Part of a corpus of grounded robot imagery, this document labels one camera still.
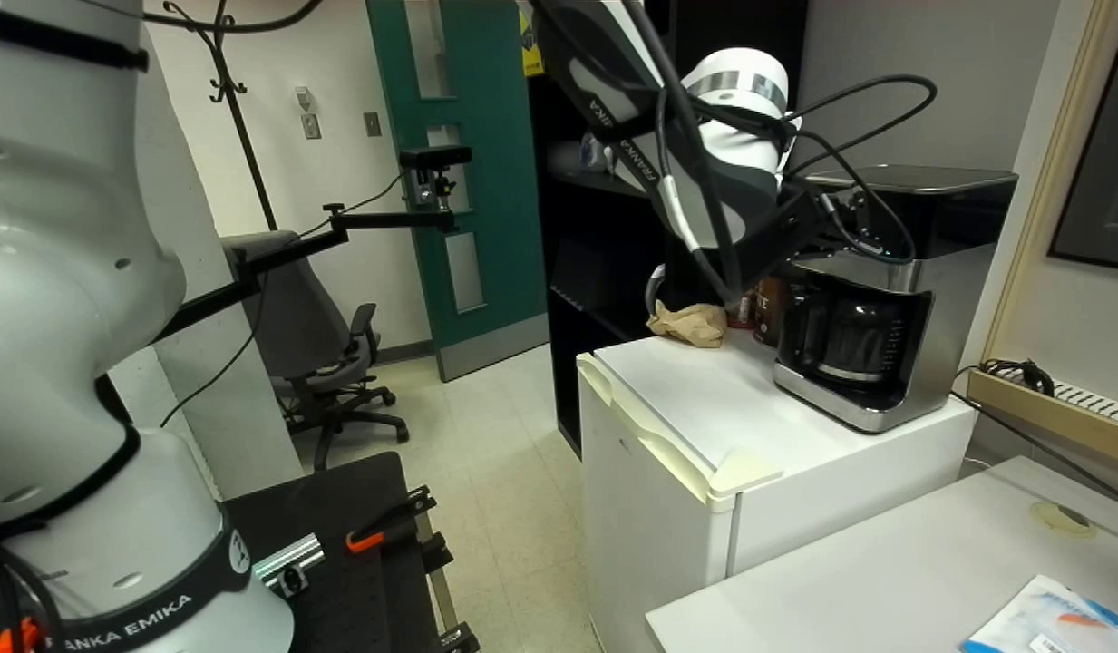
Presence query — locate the glass coffee carafe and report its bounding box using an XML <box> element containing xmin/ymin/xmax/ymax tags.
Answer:
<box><xmin>776</xmin><ymin>279</ymin><xmax>915</xmax><ymax>387</ymax></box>

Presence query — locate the black and steel coffee maker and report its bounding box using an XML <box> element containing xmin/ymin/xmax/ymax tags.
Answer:
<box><xmin>772</xmin><ymin>165</ymin><xmax>1019</xmax><ymax>434</ymax></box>

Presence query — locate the brown jar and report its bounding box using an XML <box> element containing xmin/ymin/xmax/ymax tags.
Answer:
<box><xmin>753</xmin><ymin>276</ymin><xmax>788</xmax><ymax>348</ymax></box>

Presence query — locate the crumpled brown paper bag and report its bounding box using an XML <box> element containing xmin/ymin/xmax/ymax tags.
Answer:
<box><xmin>646</xmin><ymin>301</ymin><xmax>729</xmax><ymax>349</ymax></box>

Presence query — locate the black shelf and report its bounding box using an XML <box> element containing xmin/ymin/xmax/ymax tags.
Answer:
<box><xmin>526</xmin><ymin>0</ymin><xmax>810</xmax><ymax>460</ymax></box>

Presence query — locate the white mini fridge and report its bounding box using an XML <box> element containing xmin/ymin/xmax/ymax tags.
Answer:
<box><xmin>576</xmin><ymin>329</ymin><xmax>977</xmax><ymax>653</ymax></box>

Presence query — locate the green door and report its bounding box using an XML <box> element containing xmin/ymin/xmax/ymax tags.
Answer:
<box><xmin>366</xmin><ymin>0</ymin><xmax>551</xmax><ymax>383</ymax></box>

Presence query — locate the yellow sign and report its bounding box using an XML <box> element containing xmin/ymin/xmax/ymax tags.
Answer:
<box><xmin>519</xmin><ymin>7</ymin><xmax>546</xmax><ymax>79</ymax></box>

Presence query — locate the dark framed picture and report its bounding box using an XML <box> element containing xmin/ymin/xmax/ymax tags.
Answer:
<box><xmin>1047</xmin><ymin>0</ymin><xmax>1118</xmax><ymax>274</ymax></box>

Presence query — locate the white mini fridge door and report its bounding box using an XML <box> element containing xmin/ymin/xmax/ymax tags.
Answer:
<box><xmin>576</xmin><ymin>352</ymin><xmax>784</xmax><ymax>653</ymax></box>

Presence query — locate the white table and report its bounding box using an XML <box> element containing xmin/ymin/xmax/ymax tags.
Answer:
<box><xmin>645</xmin><ymin>455</ymin><xmax>1118</xmax><ymax>653</ymax></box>

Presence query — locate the white and blue packet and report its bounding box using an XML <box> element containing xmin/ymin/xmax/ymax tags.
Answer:
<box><xmin>958</xmin><ymin>573</ymin><xmax>1118</xmax><ymax>653</ymax></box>

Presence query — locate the grey office chair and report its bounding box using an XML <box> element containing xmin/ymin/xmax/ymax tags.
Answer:
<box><xmin>220</xmin><ymin>230</ymin><xmax>412</xmax><ymax>472</ymax></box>

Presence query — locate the orange and black clamp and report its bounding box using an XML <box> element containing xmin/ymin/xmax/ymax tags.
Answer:
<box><xmin>345</xmin><ymin>486</ymin><xmax>438</xmax><ymax>555</ymax></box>

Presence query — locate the black coat stand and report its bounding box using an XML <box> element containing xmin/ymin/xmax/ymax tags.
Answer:
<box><xmin>162</xmin><ymin>0</ymin><xmax>279</xmax><ymax>233</ymax></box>

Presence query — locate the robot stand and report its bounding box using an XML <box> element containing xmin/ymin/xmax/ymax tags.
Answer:
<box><xmin>221</xmin><ymin>451</ymin><xmax>481</xmax><ymax>653</ymax></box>

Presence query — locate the aluminium profile piece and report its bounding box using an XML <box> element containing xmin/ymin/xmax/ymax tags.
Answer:
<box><xmin>252</xmin><ymin>533</ymin><xmax>326</xmax><ymax>599</ymax></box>

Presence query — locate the coil of black cable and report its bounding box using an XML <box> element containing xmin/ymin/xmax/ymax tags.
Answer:
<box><xmin>978</xmin><ymin>357</ymin><xmax>1057</xmax><ymax>398</ymax></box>

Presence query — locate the camera on mount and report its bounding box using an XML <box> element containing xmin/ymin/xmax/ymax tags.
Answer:
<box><xmin>149</xmin><ymin>144</ymin><xmax>474</xmax><ymax>346</ymax></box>

